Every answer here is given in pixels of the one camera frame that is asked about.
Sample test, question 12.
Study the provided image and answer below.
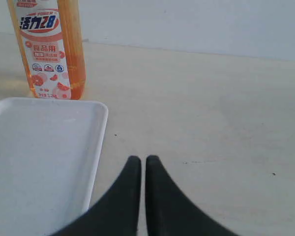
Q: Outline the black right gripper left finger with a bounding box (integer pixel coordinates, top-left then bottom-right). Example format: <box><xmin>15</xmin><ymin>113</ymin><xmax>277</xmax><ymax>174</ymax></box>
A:
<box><xmin>54</xmin><ymin>156</ymin><xmax>141</xmax><ymax>236</ymax></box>

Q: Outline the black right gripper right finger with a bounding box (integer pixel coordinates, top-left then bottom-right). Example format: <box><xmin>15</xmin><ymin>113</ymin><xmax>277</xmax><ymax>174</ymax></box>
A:
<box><xmin>145</xmin><ymin>155</ymin><xmax>236</xmax><ymax>236</ymax></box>

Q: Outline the orange pump soap bottle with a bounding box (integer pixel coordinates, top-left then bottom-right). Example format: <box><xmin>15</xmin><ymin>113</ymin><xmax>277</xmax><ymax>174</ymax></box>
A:
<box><xmin>7</xmin><ymin>0</ymin><xmax>86</xmax><ymax>100</ymax></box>

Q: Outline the white rectangular plastic tray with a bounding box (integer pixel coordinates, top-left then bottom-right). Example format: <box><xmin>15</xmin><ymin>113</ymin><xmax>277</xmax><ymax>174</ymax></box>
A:
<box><xmin>0</xmin><ymin>97</ymin><xmax>108</xmax><ymax>236</ymax></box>

